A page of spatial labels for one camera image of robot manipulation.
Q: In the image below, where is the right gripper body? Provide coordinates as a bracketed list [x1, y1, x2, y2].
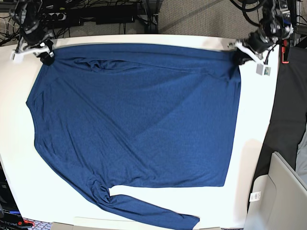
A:
[16, 30, 54, 57]

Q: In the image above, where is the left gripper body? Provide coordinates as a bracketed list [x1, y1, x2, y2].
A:
[228, 31, 279, 65]

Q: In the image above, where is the blue long-sleeve shirt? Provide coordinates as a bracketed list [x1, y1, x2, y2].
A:
[26, 44, 241, 230]

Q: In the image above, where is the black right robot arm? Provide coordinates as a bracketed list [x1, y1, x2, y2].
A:
[9, 0, 55, 66]

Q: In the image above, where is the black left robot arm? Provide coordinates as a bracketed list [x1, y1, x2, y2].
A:
[229, 0, 293, 65]

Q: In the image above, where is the red clamp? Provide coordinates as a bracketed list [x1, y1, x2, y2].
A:
[282, 40, 289, 64]

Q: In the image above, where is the white power strip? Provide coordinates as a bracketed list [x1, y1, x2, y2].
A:
[43, 12, 67, 22]

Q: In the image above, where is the grey plastic bin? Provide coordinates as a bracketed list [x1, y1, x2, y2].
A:
[244, 152, 307, 230]

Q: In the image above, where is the black box with red label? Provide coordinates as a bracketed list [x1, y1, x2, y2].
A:
[0, 166, 35, 230]

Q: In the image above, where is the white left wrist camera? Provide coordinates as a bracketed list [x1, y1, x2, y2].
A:
[256, 64, 271, 76]

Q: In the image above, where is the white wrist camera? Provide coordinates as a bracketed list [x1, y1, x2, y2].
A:
[256, 64, 271, 76]
[10, 50, 24, 63]

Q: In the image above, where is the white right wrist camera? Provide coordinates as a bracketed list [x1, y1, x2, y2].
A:
[10, 50, 24, 63]

